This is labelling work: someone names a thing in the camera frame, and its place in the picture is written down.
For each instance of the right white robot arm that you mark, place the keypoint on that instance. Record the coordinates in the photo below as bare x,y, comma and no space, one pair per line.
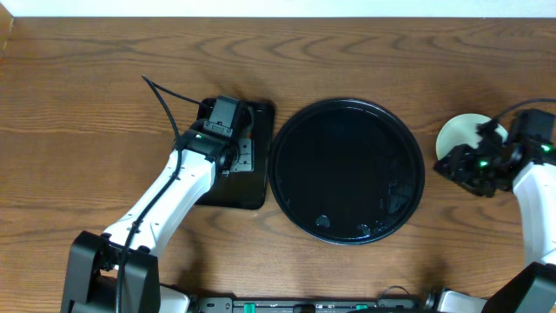
533,289

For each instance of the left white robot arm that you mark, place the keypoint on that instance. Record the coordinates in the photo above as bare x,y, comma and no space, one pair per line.
118,270

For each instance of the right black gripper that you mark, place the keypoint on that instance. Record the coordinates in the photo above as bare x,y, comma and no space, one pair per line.
453,169

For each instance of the rectangular black tray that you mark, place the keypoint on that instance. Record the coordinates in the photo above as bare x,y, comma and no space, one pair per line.
244,190

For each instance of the round black tray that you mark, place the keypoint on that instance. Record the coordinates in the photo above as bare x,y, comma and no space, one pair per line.
346,171

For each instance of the green plate with three streaks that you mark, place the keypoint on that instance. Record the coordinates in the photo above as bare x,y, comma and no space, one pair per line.
461,129

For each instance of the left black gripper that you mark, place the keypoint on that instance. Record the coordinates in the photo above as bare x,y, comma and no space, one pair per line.
245,156

